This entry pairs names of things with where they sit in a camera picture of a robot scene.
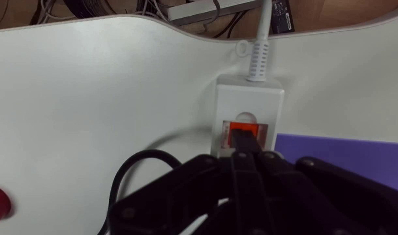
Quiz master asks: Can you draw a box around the black electronic box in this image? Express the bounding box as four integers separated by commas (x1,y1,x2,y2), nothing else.
269,0,295,35

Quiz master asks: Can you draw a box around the white power strip orange switch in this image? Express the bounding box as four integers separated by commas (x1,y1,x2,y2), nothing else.
209,74,286,161

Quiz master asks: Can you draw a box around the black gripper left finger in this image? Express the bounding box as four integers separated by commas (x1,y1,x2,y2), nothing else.
110,129,257,235

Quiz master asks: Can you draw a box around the purple mat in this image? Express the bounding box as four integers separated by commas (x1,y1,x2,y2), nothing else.
273,133,398,196

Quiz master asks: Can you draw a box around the black plug with cable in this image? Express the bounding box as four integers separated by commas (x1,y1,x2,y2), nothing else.
97,149,183,235

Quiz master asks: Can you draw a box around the white power strip cord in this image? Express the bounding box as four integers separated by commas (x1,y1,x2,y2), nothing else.
235,0,274,84

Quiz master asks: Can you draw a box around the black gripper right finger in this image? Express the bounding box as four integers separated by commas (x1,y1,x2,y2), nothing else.
244,135,398,235

